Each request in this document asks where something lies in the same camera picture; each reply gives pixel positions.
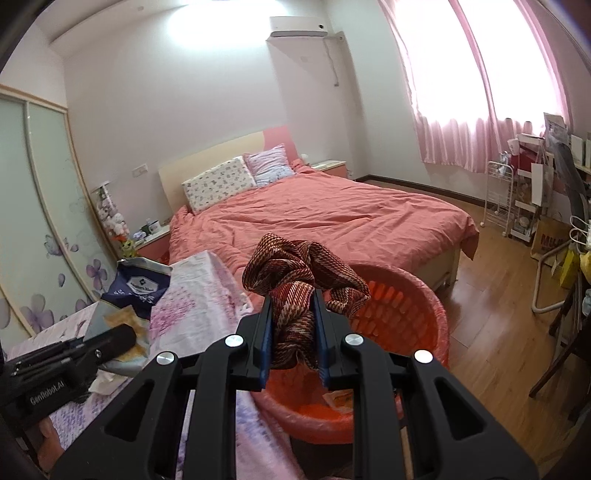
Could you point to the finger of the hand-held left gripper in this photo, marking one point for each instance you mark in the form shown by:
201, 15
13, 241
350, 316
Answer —
113, 341

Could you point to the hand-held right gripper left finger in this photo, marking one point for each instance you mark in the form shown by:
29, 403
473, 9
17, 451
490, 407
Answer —
264, 355

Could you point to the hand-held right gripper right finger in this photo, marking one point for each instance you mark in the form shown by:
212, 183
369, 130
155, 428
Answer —
323, 346

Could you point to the blue and white snack bag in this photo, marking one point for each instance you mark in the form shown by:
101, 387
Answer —
108, 318

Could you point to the orange plastic basin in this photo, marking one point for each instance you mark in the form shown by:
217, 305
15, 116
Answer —
397, 318

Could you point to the red patterned knitted scarf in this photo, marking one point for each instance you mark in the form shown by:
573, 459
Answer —
295, 267

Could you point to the crumpled white tissue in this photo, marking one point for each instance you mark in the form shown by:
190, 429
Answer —
106, 383

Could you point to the green plush toy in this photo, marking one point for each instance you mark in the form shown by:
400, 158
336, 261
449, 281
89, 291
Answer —
128, 249

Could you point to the tree printed bed sheet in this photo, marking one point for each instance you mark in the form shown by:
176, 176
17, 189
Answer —
194, 286

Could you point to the pink and white nightstand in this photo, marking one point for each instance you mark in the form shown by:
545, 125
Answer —
330, 167
154, 247

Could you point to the plush toy display tube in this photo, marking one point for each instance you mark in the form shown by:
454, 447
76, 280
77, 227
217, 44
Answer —
111, 212

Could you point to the coral duvet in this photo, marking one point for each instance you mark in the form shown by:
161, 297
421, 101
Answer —
346, 217

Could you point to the flower printed sliding wardrobe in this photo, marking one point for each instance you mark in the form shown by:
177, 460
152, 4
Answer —
46, 184

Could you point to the white floral pillow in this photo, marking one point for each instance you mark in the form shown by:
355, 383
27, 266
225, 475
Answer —
217, 182

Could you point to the pink ruffled pillow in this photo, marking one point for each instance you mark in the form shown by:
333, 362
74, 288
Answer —
270, 166

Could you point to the cream and pink headboard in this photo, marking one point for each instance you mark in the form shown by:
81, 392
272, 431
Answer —
194, 157

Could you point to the white shelf trolley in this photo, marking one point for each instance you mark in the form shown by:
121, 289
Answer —
524, 221

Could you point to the dark wooden chair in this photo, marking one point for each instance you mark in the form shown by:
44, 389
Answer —
570, 341

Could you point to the brown paper bag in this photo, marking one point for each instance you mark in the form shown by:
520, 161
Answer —
547, 240

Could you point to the pink curtain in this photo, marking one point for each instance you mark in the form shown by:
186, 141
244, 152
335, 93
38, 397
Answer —
443, 129

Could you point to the yellow bag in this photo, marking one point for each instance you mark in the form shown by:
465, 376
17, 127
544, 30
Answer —
570, 267

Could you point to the white air conditioner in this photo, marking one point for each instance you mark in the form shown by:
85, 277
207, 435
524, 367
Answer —
298, 26

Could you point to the cream bed frame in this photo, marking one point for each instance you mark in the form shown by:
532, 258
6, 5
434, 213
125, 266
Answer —
445, 272

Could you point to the white wall socket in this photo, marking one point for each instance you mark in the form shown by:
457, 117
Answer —
140, 170

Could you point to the white metal chair frame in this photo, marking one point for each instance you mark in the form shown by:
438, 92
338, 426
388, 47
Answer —
538, 286

